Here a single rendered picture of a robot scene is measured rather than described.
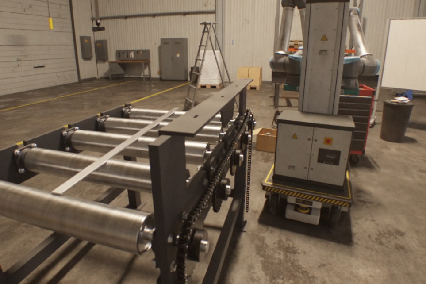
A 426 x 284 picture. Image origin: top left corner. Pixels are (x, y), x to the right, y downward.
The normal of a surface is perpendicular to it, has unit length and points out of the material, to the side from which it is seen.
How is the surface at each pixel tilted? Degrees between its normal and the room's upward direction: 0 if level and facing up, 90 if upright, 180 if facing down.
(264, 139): 90
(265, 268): 0
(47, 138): 90
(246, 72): 90
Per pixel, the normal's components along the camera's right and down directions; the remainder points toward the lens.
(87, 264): 0.00, -0.96
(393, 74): -0.64, 0.22
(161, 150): 0.96, 0.07
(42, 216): -0.24, -0.16
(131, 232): -0.19, -0.44
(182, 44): -0.27, 0.27
